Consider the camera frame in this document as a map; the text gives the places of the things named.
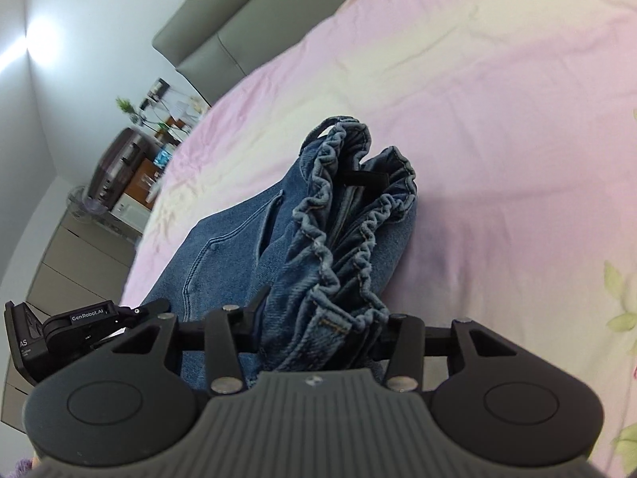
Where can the wooden desk with clutter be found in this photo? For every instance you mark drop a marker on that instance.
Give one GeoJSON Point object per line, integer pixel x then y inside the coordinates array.
{"type": "Point", "coordinates": [169, 134]}

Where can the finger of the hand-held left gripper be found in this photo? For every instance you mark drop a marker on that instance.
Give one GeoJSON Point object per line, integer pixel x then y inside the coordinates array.
{"type": "Point", "coordinates": [144, 311]}

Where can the pink floral bed sheet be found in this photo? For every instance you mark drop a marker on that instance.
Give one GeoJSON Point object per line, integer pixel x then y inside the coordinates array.
{"type": "Point", "coordinates": [497, 134]}

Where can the blue denim pants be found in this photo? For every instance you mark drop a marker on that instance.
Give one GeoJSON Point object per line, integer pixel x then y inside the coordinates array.
{"type": "Point", "coordinates": [224, 239]}

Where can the grey padded headboard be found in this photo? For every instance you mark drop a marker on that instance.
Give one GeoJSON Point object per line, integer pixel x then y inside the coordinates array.
{"type": "Point", "coordinates": [239, 35]}

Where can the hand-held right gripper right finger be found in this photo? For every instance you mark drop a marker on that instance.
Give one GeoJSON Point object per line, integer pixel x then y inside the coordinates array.
{"type": "Point", "coordinates": [398, 328]}

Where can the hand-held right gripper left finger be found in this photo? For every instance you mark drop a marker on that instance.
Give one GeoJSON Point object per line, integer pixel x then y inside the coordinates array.
{"type": "Point", "coordinates": [256, 318]}

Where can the grey drawer cabinet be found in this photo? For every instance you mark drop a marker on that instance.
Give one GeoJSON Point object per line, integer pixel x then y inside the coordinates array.
{"type": "Point", "coordinates": [74, 259]}

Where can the dark brown suitcase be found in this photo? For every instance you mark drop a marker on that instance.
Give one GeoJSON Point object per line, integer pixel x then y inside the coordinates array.
{"type": "Point", "coordinates": [117, 164]}

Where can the green potted plant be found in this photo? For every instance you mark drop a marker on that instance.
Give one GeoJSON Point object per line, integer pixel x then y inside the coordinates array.
{"type": "Point", "coordinates": [130, 109]}

